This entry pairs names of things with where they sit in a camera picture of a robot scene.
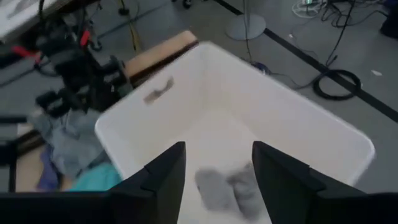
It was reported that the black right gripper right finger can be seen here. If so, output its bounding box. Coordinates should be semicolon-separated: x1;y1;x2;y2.
252;141;326;224

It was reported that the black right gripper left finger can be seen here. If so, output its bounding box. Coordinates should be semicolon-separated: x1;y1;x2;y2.
108;141;187;224

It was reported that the grey sock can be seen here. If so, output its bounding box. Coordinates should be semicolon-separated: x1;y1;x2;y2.
195;167;241;216

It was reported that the grey clothes pile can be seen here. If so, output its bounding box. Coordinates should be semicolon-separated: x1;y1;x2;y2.
30;108;108;179

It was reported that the teal cloth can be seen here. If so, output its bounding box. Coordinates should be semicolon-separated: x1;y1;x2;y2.
68;162;123;192

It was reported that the white plastic laundry bin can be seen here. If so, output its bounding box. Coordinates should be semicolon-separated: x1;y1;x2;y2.
94;40;376;224

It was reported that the purple cloth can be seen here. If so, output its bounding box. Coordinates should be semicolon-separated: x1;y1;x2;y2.
36;145;63;191

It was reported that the grey round floor stand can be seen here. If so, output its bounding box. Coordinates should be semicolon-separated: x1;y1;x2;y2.
224;0;267;42

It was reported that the white side table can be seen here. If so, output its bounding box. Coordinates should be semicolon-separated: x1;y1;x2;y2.
0;0;60;43

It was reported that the coiled black cable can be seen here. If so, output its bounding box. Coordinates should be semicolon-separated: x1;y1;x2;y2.
312;68;363;101

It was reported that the yellow cable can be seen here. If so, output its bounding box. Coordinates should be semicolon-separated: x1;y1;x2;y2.
117;0;142;53

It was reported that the long black floor cable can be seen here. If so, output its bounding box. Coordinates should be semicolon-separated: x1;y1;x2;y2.
325;0;357;67

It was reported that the red-handled clamp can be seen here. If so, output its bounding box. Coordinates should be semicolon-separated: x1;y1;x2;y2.
11;45;43;62
79;29;91;48

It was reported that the white cable bundle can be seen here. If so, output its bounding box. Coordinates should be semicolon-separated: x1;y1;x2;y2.
291;0;328;19

